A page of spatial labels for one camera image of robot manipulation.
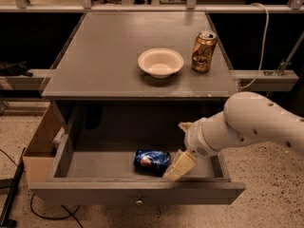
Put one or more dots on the blue pepsi can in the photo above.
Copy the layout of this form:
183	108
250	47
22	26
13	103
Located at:
152	160

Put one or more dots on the round metal drawer knob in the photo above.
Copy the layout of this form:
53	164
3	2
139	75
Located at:
139	202

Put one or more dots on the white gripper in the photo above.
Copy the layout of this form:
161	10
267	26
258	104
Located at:
194	139

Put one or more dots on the black metal stand leg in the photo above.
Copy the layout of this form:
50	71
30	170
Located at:
12	184

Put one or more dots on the grey metal rail frame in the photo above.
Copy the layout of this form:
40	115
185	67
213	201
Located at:
148	7

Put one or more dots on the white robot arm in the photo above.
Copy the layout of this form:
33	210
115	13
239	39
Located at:
246	118

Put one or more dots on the white paper bowl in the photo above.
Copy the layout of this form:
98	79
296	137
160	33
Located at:
160	62

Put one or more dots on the grey open top drawer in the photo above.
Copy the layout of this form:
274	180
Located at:
94	162

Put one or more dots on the black cloth object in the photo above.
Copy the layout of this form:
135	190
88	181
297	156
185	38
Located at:
14	69

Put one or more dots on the cardboard box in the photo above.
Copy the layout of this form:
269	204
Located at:
39	155

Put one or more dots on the gold soda can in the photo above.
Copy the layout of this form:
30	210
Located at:
203	50

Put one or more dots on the grey cabinet counter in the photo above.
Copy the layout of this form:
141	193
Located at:
101	65

